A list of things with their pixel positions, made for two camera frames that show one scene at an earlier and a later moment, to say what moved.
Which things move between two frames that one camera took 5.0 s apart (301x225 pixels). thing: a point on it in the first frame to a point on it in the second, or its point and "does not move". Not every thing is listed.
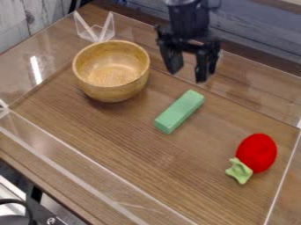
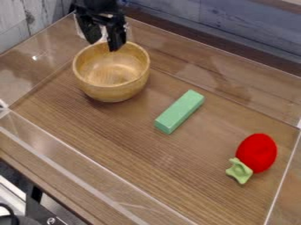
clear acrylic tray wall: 72,178 does not move
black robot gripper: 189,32 to 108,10
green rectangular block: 180,111 does not move
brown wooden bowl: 112,68 does not move
